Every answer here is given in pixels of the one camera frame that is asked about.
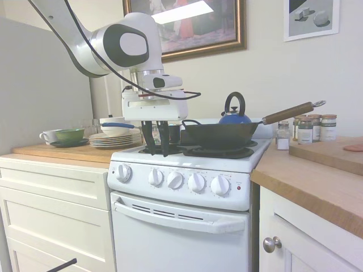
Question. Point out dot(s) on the white electric stove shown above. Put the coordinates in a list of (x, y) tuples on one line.
[(181, 167)]

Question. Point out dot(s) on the small glass salt shaker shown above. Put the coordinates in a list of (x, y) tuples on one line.
[(282, 139)]

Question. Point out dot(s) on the pink flat disc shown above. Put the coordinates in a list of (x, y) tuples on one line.
[(353, 148)]

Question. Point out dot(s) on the white oven temperature knob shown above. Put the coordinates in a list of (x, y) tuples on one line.
[(124, 173)]

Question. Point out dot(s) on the round metal cupboard knob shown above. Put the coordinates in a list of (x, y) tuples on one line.
[(270, 244)]

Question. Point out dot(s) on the green bowl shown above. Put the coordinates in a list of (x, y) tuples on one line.
[(69, 134)]

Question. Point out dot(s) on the white cup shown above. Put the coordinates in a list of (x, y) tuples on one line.
[(48, 136)]

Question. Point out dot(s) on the white gold-rimmed plate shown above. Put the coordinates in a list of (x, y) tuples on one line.
[(96, 135), (97, 138), (105, 147), (100, 142)]

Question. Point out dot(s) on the grey shapes poster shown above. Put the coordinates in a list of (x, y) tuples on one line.
[(312, 17)]

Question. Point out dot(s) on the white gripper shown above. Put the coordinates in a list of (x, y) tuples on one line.
[(156, 109)]

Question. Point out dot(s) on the white burner knob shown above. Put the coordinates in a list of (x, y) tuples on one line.
[(220, 185), (156, 178), (175, 180), (196, 182)]

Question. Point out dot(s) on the white cupboard with door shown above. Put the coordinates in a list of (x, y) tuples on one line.
[(297, 243)]

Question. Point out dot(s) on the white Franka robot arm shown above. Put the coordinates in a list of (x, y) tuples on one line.
[(113, 42)]

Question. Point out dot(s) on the wooden cutting board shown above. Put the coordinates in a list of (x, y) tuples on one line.
[(326, 156)]

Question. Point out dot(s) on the black coil burner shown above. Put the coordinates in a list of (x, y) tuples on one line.
[(218, 153), (173, 151), (252, 143)]

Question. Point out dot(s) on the glass spice jar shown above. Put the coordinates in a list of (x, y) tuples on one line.
[(295, 127), (328, 129), (316, 127), (305, 131)]

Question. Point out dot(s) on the gold framed painting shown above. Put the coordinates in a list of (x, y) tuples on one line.
[(204, 25)]

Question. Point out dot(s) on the white drawer cabinet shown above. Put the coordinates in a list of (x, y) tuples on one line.
[(56, 204)]

